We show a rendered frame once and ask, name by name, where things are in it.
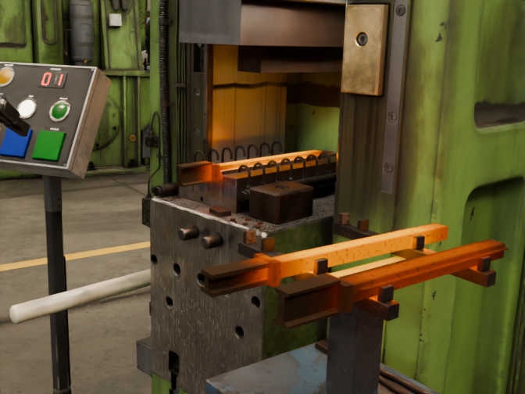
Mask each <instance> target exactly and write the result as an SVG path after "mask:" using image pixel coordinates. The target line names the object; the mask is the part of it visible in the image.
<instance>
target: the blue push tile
mask: <svg viewBox="0 0 525 394"><path fill-rule="evenodd" d="M32 133H33V131H32V130H31V129H29V131H28V134H27V136H26V137H22V136H20V135H18V134H17V133H16V132H14V131H12V130H10V129H9V128H7V130H6V133H5V137H4V139H3V142H2V146H1V149H0V155H1V156H13V157H20V158H25V155H26V153H27V148H28V145H29V143H30V138H31V135H32Z"/></svg>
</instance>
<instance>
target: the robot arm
mask: <svg viewBox="0 0 525 394"><path fill-rule="evenodd" d="M19 117H20V113H19V112H18V111H17V110H16V109H15V108H14V107H13V106H12V105H11V104H10V103H9V102H8V101H7V98H6V97H5V96H1V97H0V124H3V125H5V126H6V127H7V128H9V129H10V130H12V131H14V132H16V133H17V134H18V135H20V136H22V137H26V136H27V134H28V131H29V129H30V125H29V124H28V123H26V122H25V121H23V120H21V119H20V118H19Z"/></svg>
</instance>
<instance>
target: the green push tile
mask: <svg viewBox="0 0 525 394"><path fill-rule="evenodd" d="M65 137H66V133H64V132H56V131H39V135H38V137H37V142H36V145H35V147H34V152H33V155H32V158H33V159H42V160H49V161H56V162H58V161H59V157H60V154H61V151H62V148H63V143H64V141H65Z"/></svg>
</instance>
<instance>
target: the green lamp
mask: <svg viewBox="0 0 525 394"><path fill-rule="evenodd" d="M66 112H67V106H66V104H65V103H62V102H61V103H58V104H56V105H55V106H54V107H53V109H52V116H53V117H54V118H56V119H60V118H62V117H64V116H65V115H66Z"/></svg>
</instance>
